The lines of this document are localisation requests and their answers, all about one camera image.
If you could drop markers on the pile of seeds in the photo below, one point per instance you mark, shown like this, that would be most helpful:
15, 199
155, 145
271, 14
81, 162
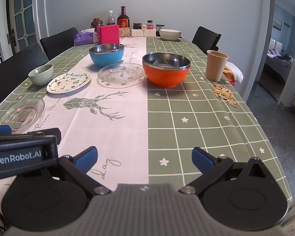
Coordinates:
223, 93

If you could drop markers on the purple tissue pack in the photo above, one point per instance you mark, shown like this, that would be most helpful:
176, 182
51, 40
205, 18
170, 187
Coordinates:
83, 39

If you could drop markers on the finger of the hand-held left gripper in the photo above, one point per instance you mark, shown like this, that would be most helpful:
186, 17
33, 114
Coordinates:
0, 129
52, 134

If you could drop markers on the white fruit-painted plate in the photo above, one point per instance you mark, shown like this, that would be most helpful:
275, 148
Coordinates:
64, 83

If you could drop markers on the brown figurine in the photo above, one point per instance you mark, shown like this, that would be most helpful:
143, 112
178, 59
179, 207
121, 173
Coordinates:
96, 22

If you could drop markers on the small red-label bottle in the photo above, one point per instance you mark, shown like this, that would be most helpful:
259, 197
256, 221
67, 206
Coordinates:
150, 25

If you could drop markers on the brown liquor bottle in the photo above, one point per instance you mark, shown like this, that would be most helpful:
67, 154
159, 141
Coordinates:
123, 21

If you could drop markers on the glass-paned door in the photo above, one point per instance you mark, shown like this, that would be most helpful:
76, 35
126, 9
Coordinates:
22, 12

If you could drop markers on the pink box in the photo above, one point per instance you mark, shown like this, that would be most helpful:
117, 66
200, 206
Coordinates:
108, 35

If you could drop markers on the white crumpled bag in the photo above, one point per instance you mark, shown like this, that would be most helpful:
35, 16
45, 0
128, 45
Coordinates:
236, 71

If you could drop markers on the clear water bottle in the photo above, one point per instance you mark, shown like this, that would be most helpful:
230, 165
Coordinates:
110, 19

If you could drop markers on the small clear glass plate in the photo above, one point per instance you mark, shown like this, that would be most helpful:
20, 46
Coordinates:
22, 114

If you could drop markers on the cream perforated box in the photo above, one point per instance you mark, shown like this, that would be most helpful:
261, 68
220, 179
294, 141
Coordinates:
125, 32

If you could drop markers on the beige cup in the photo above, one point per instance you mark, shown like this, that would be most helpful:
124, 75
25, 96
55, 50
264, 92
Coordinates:
216, 66

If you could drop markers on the orange steel bowl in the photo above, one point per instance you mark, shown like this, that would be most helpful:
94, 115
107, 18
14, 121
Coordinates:
166, 76

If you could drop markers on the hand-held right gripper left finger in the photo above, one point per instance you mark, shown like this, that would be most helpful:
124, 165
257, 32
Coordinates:
87, 159

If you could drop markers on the black jar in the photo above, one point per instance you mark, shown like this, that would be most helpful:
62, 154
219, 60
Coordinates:
137, 26

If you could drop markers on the black chair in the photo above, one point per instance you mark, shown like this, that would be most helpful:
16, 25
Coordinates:
14, 73
59, 43
205, 38

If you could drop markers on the small green ceramic bowl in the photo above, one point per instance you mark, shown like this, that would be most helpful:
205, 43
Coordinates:
40, 77

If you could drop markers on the bed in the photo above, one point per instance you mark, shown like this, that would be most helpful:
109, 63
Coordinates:
277, 64

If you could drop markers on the large clear glass plate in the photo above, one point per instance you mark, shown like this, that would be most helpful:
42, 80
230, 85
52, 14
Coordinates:
120, 75

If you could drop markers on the dark glass jar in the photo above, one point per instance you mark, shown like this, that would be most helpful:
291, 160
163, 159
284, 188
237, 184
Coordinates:
159, 29

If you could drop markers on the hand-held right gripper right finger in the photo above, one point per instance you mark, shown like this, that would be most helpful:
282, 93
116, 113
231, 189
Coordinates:
202, 158

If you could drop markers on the white rectangular holder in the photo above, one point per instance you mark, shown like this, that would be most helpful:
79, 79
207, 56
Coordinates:
137, 33

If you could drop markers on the wide cream ceramic bowl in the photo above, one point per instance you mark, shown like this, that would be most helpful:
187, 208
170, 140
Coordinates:
170, 35

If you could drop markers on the blue steel bowl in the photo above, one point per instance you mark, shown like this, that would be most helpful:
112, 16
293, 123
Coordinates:
105, 57

